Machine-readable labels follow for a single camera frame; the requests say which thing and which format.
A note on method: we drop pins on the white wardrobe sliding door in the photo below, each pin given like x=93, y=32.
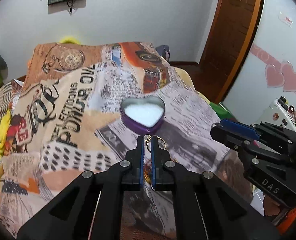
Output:
x=269, y=70

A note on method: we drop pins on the dark blue bag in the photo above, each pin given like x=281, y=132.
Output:
x=164, y=52

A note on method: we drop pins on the newspaper print bedspread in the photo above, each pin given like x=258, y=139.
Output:
x=67, y=120

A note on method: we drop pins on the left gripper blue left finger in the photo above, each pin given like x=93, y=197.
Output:
x=133, y=178

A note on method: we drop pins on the gold ring keychain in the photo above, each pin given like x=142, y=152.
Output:
x=149, y=139

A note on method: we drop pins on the brown wooden door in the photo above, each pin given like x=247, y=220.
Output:
x=227, y=44

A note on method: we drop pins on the yellow curved headrest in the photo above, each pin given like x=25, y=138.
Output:
x=69, y=40

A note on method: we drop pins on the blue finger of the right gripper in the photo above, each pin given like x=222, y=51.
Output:
x=240, y=129
x=235, y=142

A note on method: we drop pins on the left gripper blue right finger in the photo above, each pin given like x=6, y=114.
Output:
x=161, y=179

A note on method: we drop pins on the purple heart-shaped tin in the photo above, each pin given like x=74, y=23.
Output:
x=143, y=115

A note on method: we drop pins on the colourful fleece blanket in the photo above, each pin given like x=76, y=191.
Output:
x=221, y=112

